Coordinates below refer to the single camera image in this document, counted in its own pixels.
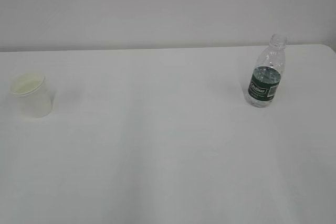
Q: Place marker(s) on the clear water bottle green label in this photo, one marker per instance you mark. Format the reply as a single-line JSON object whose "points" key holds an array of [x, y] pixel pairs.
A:
{"points": [[267, 73]]}

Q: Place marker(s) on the white paper cup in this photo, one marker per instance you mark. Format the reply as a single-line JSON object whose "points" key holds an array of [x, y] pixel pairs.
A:
{"points": [[31, 94]]}

